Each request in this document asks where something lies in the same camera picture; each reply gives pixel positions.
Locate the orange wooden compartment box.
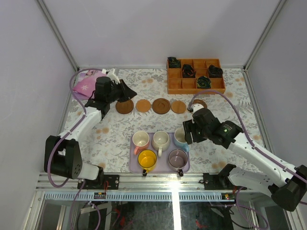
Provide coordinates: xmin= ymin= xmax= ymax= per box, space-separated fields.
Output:
xmin=166 ymin=58 xmax=226 ymax=94

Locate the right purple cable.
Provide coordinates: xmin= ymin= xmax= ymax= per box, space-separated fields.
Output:
xmin=188 ymin=90 xmax=307 ymax=230

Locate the black rolled item orange trim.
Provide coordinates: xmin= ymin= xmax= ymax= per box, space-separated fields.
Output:
xmin=182 ymin=64 xmax=196 ymax=78

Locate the dark wooden coaster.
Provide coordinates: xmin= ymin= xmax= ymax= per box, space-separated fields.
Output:
xmin=192 ymin=99 xmax=207 ymax=108
xmin=116 ymin=100 xmax=134 ymax=114
xmin=152 ymin=98 xmax=171 ymax=115

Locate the light wooden coaster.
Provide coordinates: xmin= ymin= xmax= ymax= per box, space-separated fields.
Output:
xmin=136 ymin=99 xmax=151 ymax=113
xmin=171 ymin=100 xmax=187 ymax=114

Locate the black rolled item green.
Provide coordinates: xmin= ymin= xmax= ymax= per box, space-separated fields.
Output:
xmin=196 ymin=76 xmax=212 ymax=89

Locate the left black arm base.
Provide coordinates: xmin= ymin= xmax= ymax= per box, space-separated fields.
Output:
xmin=83 ymin=167 xmax=120 ymax=190

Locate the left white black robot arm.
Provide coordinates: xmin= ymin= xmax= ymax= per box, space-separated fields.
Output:
xmin=44 ymin=77 xmax=137 ymax=189

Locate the pink folded cloth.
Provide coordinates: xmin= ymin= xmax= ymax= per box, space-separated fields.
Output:
xmin=73 ymin=70 xmax=106 ymax=100

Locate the yellow cup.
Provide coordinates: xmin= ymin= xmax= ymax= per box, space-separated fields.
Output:
xmin=138 ymin=149 xmax=157 ymax=177

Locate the aluminium front rail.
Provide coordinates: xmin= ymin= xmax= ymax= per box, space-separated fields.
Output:
xmin=35 ymin=172 xmax=294 ymax=192

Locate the black rolled item top left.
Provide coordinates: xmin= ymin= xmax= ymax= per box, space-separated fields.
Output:
xmin=167 ymin=57 xmax=181 ymax=69

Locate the purple grey cup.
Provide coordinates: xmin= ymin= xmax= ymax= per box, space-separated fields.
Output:
xmin=168 ymin=149 xmax=188 ymax=177

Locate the lilac plastic tray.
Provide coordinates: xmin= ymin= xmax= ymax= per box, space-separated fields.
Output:
xmin=129 ymin=132 xmax=177 ymax=174

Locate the pink cup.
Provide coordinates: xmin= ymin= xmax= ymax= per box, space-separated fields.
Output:
xmin=132 ymin=131 xmax=150 ymax=155

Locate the light blue cup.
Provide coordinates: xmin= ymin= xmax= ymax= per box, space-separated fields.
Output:
xmin=174 ymin=127 xmax=189 ymax=152

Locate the blue slotted cable duct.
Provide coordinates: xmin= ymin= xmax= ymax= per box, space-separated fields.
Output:
xmin=45 ymin=192 xmax=235 ymax=202

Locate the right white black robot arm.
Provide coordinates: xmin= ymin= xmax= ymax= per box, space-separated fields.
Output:
xmin=183 ymin=104 xmax=307 ymax=211

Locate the black rolled item right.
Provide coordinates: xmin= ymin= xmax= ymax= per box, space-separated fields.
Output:
xmin=208 ymin=65 xmax=223 ymax=78

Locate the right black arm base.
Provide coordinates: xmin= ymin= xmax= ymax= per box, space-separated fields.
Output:
xmin=199 ymin=164 xmax=246 ymax=191

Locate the beige speckled cup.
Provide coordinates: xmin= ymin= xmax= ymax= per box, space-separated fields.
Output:
xmin=152 ymin=131 xmax=170 ymax=157

